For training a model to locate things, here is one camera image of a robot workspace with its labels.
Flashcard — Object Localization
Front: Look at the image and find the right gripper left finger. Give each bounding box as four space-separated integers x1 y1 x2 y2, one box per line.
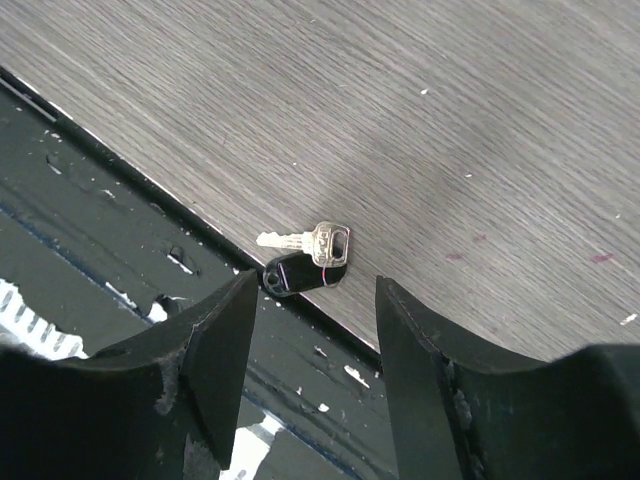
1 270 258 479

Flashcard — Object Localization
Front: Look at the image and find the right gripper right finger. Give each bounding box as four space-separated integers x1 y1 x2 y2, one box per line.
375 276 639 479

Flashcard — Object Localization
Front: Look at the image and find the key with black tag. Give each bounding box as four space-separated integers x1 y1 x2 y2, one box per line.
256 221 351 298

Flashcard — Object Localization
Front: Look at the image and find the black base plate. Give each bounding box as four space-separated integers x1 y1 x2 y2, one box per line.
1 72 397 479

